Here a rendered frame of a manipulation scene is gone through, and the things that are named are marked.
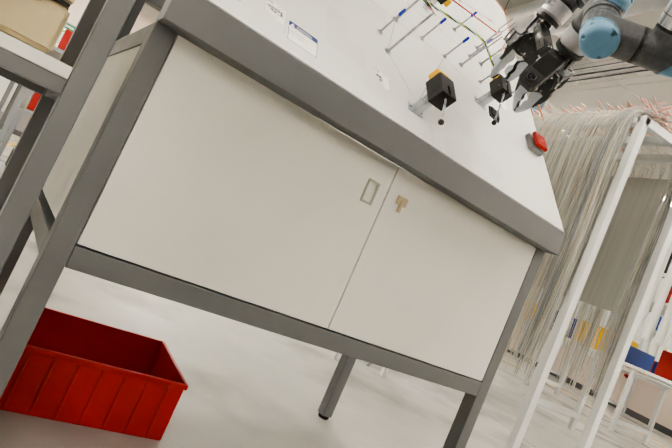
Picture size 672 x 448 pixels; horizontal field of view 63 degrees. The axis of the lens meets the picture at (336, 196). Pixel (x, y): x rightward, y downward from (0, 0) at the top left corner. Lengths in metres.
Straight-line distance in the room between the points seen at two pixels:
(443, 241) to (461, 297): 0.17
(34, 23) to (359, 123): 0.59
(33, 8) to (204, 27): 0.26
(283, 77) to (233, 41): 0.11
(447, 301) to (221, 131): 0.72
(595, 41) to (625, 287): 1.36
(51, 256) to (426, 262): 0.81
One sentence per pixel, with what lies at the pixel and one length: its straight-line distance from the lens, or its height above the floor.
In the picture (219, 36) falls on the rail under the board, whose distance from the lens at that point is 1.01.
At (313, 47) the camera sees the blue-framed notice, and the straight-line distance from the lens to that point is 1.14.
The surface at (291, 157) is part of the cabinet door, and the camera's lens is 1.11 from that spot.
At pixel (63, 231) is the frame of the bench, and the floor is 0.42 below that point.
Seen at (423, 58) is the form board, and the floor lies 1.11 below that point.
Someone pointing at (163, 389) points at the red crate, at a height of 0.12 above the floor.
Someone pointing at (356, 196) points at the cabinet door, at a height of 0.69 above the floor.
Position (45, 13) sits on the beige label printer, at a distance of 0.99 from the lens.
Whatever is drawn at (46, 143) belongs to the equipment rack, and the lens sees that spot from 0.95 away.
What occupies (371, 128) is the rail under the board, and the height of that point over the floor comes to 0.83.
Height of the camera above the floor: 0.58
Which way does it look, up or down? 5 degrees up
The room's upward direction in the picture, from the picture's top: 24 degrees clockwise
